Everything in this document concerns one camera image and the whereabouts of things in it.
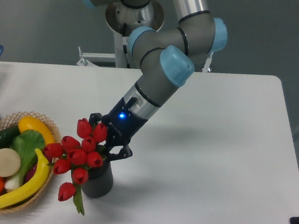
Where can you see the green bok choy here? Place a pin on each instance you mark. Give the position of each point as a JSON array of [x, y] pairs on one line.
[[27, 161]]

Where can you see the yellow banana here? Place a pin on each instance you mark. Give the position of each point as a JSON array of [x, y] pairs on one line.
[[31, 187]]

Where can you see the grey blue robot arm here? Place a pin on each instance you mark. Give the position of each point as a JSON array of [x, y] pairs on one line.
[[165, 59]]

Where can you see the dark grey ribbed vase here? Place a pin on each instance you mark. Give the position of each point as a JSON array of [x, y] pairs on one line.
[[100, 181]]

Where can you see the red tulip bouquet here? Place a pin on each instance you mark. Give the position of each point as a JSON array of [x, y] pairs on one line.
[[77, 157]]

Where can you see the dark red fruit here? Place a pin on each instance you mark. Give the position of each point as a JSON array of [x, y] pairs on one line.
[[33, 169]]

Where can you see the beige round disc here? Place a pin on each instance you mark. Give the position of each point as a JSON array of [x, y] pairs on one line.
[[10, 162]]

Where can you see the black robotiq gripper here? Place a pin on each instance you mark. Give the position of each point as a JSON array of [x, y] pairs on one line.
[[121, 125]]

